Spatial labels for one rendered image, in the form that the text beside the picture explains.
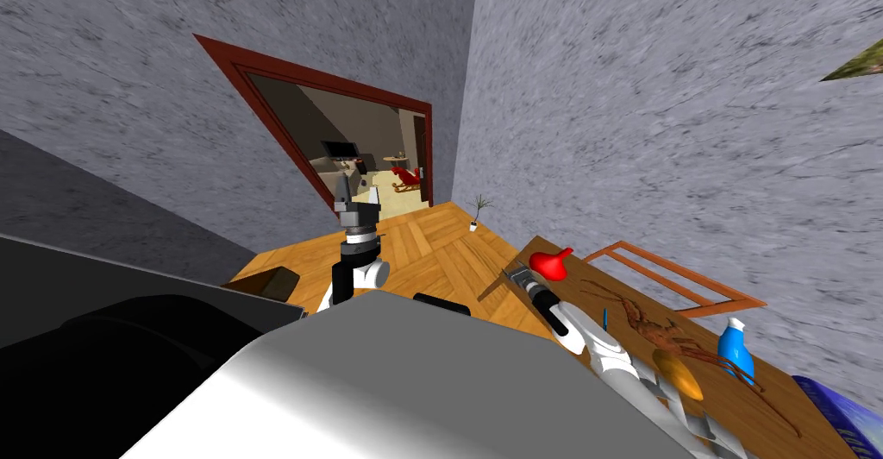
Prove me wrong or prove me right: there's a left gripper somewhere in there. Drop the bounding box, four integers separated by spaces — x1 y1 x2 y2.
334 172 383 231

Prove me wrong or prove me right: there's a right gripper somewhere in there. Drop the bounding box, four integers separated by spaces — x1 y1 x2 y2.
504 266 548 298

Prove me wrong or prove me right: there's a red vase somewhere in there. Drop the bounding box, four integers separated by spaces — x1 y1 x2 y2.
529 246 575 283

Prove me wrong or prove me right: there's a black television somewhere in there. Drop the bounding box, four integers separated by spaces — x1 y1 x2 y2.
321 139 361 161

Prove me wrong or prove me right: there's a red rocking chair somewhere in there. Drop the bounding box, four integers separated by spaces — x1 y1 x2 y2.
391 165 422 192

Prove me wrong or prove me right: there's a dark brown door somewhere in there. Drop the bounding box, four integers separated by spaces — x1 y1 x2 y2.
411 113 431 203

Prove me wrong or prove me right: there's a small potted plant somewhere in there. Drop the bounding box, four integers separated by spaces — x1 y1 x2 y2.
467 193 495 233

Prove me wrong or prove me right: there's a dark brown box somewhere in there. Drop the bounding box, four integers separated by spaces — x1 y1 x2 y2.
220 265 302 304

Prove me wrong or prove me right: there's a brown wooden chair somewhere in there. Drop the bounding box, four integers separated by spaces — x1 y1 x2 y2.
582 239 768 319

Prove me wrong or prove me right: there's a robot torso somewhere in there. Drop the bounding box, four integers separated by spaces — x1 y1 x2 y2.
120 289 699 459

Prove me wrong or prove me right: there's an orange-brown bread loaf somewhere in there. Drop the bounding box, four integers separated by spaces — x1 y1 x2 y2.
651 348 705 404

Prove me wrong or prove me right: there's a blue bottle with white cap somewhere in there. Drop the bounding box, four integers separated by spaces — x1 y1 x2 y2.
717 317 756 386

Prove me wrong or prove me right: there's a dark grey furniture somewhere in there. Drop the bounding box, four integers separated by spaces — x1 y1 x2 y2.
0 234 309 351

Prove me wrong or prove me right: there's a wooden table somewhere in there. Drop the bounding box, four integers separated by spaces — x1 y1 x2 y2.
475 234 861 459

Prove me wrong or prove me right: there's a blue book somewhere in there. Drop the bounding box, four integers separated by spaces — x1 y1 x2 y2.
791 374 883 459

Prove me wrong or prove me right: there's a green wall picture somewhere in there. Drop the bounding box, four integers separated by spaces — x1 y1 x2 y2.
819 36 883 84

